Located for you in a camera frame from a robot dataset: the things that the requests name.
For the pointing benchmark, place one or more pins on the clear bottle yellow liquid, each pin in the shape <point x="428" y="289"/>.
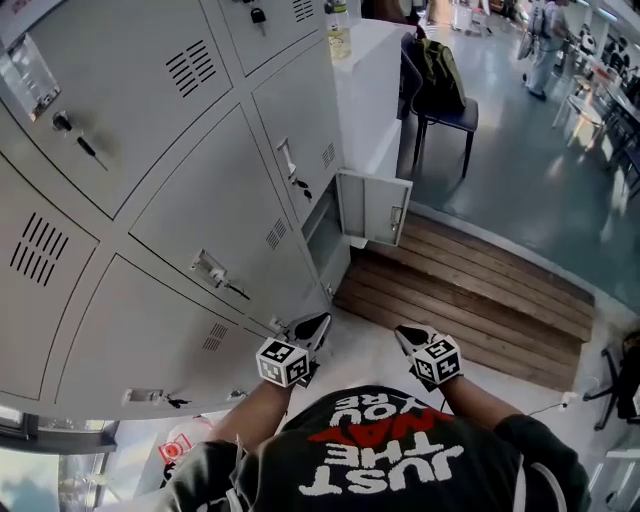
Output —
<point x="339" y="40"/>

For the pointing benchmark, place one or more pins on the grey metal locker cabinet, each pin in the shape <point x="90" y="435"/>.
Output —
<point x="175" y="175"/>

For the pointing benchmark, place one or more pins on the white counter unit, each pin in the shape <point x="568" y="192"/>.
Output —
<point x="370" y="100"/>

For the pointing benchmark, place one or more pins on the dark blue chair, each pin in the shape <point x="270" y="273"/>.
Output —
<point x="450" y="120"/>

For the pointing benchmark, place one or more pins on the person's right forearm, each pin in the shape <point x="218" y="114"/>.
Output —
<point x="475" y="405"/>

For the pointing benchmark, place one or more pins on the dark work table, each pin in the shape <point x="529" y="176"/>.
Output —
<point x="620" y="100"/>

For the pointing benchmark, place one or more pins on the olive green backpack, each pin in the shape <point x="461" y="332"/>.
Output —
<point x="440" y="75"/>

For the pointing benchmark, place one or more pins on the black framed window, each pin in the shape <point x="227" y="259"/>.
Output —
<point x="50" y="475"/>

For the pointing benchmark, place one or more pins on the person's left forearm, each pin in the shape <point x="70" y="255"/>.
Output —
<point x="250" y="410"/>

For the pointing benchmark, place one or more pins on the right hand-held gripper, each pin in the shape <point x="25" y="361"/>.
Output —
<point x="435" y="362"/>

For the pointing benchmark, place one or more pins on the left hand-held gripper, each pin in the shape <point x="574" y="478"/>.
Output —
<point x="282" y="362"/>

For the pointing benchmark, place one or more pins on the grey locker door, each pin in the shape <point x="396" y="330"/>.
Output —
<point x="370" y="210"/>

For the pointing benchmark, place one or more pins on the person's dark printed t-shirt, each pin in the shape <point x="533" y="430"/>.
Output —
<point x="400" y="450"/>

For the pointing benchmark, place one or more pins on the wooden step platform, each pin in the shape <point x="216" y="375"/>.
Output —
<point x="475" y="310"/>

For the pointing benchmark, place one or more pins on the black stand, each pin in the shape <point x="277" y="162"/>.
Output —
<point x="625" y="380"/>

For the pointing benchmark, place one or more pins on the white chair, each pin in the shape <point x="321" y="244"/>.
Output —
<point x="580" y="107"/>

